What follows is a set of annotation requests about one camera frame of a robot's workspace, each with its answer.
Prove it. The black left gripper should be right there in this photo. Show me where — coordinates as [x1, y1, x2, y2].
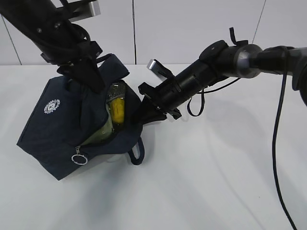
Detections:
[40, 41, 105, 93]

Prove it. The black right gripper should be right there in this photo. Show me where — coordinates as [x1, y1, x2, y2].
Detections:
[129, 82, 182, 125]

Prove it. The yellow lemon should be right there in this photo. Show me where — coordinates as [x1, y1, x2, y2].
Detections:
[109, 98, 125, 124]

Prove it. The green lid glass container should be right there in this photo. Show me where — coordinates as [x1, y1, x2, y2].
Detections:
[81, 81, 126, 145]

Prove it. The navy blue lunch bag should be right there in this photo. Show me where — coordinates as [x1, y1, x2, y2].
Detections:
[16, 53, 146, 182]

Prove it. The metal zipper pull ring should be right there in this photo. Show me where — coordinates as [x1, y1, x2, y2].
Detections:
[71, 146, 87, 166]

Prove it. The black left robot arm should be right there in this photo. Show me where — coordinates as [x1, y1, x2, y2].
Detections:
[0, 0, 105, 93]

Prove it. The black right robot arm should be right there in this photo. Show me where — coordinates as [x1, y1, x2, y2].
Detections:
[131, 40, 307, 124]

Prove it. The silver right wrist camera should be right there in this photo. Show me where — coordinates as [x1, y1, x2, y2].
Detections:
[147, 59, 174, 81]

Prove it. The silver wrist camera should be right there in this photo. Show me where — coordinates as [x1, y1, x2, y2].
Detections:
[57, 0, 101, 22]
[147, 59, 174, 81]

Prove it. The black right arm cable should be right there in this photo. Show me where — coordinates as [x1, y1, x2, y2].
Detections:
[187, 27, 307, 230]

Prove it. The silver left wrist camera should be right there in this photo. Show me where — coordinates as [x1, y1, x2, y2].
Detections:
[57, 0, 101, 22]

